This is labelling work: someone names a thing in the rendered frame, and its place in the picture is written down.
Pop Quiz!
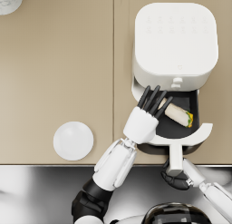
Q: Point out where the dark round robot body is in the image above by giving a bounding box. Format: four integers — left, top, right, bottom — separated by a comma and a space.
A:
109, 202, 214, 224

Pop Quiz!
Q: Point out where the pale air fryer body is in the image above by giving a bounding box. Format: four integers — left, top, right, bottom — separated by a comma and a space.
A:
131, 2, 219, 93

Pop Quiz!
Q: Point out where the white marbled pot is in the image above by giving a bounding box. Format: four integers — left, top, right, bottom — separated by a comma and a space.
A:
0, 0, 24, 16

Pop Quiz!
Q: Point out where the chicken roll wrap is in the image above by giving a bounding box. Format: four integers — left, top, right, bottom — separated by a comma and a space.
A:
157, 97, 195, 129

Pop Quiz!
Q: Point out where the white round plate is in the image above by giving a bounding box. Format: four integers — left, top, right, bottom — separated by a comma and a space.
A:
53, 121, 95, 161

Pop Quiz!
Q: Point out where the air fryer drawer with handle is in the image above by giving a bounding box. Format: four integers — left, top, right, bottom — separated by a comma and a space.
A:
130, 76, 214, 177

